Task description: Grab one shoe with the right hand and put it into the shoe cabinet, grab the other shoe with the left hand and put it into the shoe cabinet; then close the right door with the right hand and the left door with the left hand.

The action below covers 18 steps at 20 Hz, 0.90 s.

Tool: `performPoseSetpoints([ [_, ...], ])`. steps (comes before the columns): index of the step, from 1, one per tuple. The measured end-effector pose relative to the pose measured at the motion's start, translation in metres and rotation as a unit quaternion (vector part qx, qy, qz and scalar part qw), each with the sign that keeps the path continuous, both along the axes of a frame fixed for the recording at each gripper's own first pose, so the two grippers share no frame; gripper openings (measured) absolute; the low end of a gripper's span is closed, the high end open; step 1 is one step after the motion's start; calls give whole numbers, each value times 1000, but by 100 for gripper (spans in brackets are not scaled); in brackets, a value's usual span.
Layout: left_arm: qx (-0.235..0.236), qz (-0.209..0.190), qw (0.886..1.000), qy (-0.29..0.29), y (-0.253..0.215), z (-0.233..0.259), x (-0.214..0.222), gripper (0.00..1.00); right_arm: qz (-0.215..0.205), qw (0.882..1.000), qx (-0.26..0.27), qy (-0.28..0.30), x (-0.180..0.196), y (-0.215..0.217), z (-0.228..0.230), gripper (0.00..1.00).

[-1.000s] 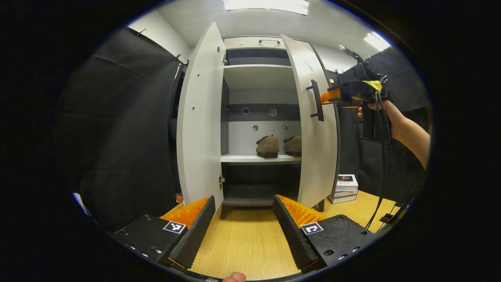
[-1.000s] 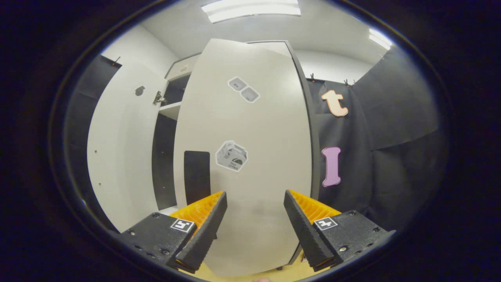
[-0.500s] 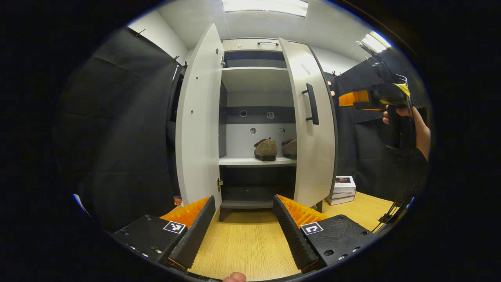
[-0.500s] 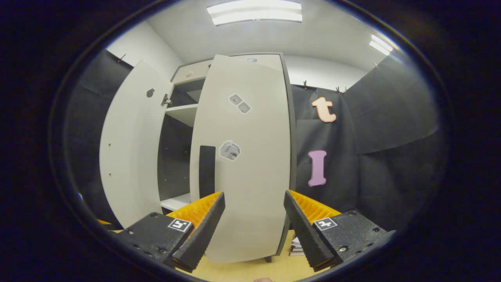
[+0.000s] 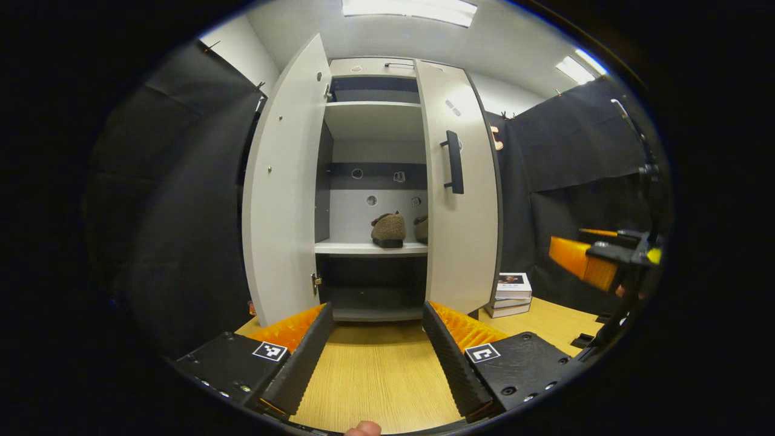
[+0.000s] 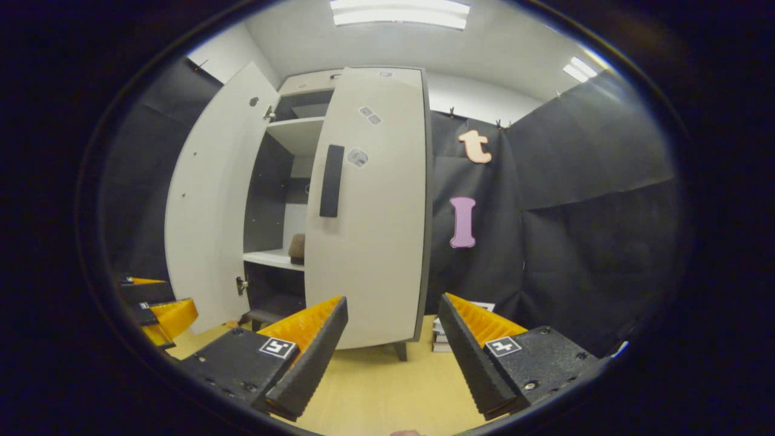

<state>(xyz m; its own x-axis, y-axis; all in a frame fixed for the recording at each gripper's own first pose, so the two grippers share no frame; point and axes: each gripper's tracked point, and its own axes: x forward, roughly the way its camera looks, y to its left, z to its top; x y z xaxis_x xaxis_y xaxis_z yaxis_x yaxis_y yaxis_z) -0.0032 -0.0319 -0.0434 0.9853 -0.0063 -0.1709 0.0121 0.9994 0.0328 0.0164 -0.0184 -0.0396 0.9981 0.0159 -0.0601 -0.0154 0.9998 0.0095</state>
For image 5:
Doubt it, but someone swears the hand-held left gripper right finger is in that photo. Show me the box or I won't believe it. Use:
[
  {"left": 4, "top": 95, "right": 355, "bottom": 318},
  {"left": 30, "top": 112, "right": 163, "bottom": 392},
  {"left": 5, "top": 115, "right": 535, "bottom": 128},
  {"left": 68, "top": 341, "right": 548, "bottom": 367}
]
[{"left": 422, "top": 301, "right": 579, "bottom": 423}]

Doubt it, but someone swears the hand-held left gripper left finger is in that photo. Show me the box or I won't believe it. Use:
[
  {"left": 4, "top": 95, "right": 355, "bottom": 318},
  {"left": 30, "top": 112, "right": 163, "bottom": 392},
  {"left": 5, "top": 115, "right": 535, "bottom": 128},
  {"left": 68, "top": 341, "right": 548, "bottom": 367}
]
[{"left": 173, "top": 302, "right": 335, "bottom": 418}]

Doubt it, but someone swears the white cabinet door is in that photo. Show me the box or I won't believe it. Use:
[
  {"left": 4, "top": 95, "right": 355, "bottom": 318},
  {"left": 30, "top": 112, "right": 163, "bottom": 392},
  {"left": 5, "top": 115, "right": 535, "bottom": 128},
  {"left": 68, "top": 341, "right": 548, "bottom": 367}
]
[
  {"left": 415, "top": 59, "right": 502, "bottom": 315},
  {"left": 241, "top": 33, "right": 332, "bottom": 328}
]

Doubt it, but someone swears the white shoe cabinet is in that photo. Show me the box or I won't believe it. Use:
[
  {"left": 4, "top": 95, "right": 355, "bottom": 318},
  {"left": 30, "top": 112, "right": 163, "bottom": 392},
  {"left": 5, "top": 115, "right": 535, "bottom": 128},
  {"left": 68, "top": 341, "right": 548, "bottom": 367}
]
[{"left": 241, "top": 33, "right": 503, "bottom": 328}]

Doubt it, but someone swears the grey cabinet bottom shelf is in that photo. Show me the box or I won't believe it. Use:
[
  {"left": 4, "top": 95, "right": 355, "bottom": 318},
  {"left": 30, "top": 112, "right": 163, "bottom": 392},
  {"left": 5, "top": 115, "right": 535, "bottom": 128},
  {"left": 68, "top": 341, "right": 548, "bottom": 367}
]
[{"left": 330, "top": 285, "right": 427, "bottom": 322}]

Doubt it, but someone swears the white cabinet shelf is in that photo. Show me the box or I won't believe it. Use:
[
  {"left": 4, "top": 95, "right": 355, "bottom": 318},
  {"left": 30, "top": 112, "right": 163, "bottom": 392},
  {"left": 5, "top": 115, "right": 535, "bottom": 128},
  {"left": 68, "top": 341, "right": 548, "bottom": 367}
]
[
  {"left": 314, "top": 239, "right": 429, "bottom": 256},
  {"left": 324, "top": 101, "right": 424, "bottom": 143}
]

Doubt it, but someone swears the white book with photo cover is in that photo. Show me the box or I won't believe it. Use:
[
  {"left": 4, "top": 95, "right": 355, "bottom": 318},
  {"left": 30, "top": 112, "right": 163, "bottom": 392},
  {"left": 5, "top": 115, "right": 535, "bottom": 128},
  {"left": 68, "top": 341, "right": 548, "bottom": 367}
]
[{"left": 495, "top": 272, "right": 533, "bottom": 299}]

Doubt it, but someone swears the small ceiling light panel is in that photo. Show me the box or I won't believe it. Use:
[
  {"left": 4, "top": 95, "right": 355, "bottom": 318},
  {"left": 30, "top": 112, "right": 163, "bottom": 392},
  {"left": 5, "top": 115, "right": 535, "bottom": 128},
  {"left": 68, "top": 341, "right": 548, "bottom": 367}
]
[{"left": 556, "top": 48, "right": 609, "bottom": 85}]

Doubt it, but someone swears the black backdrop cloth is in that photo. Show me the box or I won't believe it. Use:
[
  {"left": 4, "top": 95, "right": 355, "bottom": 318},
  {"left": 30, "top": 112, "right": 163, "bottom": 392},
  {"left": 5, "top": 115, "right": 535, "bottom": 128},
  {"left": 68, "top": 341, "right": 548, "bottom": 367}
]
[{"left": 85, "top": 39, "right": 667, "bottom": 358}]

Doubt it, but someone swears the large ceiling light panel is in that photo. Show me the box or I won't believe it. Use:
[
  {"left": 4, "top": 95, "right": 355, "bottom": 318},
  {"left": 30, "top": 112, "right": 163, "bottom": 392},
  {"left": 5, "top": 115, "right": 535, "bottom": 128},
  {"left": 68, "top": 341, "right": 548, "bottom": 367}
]
[{"left": 342, "top": 0, "right": 479, "bottom": 28}]

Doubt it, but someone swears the black door handle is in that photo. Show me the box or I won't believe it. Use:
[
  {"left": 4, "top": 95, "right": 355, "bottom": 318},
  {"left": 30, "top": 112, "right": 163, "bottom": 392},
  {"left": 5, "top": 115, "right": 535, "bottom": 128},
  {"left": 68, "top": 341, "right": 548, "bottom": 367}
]
[
  {"left": 440, "top": 130, "right": 465, "bottom": 195},
  {"left": 235, "top": 97, "right": 267, "bottom": 188}
]

